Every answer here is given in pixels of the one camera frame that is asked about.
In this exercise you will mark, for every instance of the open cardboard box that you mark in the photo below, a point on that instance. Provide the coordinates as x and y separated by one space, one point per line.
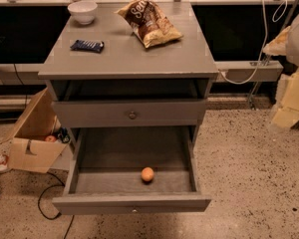
29 151

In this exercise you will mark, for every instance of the white ceramic bowl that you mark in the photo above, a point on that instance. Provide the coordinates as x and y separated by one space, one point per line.
84 12

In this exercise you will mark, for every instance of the orange fruit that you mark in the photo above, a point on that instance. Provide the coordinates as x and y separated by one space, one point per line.
147 174

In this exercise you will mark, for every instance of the metal tripod stand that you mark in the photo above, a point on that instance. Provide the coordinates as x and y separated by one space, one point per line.
293 44

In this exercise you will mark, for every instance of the dark blue candy bar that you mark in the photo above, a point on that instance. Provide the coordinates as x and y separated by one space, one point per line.
87 46

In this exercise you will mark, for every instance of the brown chips bag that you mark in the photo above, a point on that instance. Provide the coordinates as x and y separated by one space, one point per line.
149 23

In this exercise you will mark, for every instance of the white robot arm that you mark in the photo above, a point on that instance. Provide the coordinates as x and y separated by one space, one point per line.
285 112

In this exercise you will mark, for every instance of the red apple in box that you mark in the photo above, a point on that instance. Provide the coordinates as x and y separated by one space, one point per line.
50 138

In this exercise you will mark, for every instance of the grey wooden drawer cabinet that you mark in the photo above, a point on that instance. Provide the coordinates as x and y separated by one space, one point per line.
125 70

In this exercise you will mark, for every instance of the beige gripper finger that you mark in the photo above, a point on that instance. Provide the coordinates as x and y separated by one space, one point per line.
285 112
279 45

